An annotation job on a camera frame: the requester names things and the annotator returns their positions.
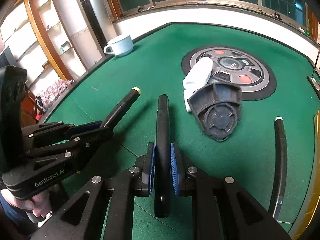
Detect short black marker yellow cap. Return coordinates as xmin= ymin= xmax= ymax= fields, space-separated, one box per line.
xmin=100 ymin=87 xmax=141 ymax=129

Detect black marker yellow caps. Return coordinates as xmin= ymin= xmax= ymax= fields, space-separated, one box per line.
xmin=268 ymin=116 xmax=287 ymax=220

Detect slim white bottle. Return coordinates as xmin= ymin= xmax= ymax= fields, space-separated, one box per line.
xmin=183 ymin=57 xmax=213 ymax=90

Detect left hand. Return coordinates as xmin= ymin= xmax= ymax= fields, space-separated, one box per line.
xmin=1 ymin=189 xmax=52 ymax=218

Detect yellow cardboard box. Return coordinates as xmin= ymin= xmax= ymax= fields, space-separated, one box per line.
xmin=289 ymin=110 xmax=319 ymax=239

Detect white enamel mug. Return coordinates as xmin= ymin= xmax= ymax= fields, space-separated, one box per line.
xmin=103 ymin=34 xmax=134 ymax=56

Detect black glasses tray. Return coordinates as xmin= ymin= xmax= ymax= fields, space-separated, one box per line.
xmin=308 ymin=76 xmax=320 ymax=92

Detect round grey control panel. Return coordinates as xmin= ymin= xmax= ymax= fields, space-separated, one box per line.
xmin=181 ymin=45 xmax=277 ymax=101

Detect standing air conditioner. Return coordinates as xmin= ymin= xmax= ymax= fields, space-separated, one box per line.
xmin=53 ymin=0 xmax=117 ymax=69

